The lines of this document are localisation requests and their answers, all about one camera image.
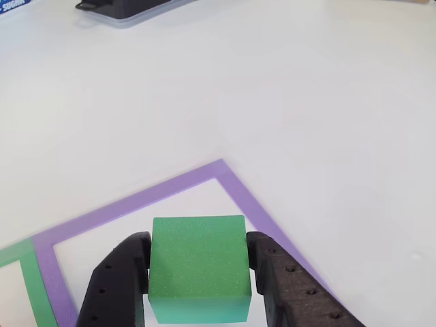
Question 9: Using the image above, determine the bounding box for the green block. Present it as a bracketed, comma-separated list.
[148, 215, 253, 324]

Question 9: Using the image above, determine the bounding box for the black clear plastic case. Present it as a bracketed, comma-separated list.
[74, 0, 191, 29]

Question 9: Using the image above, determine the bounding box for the blue box with white print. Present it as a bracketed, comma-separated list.
[0, 0, 32, 15]

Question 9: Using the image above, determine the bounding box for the green square frame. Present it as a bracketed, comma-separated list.
[0, 238, 59, 327]

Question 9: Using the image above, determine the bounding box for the purple square frame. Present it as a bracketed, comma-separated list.
[32, 158, 341, 327]

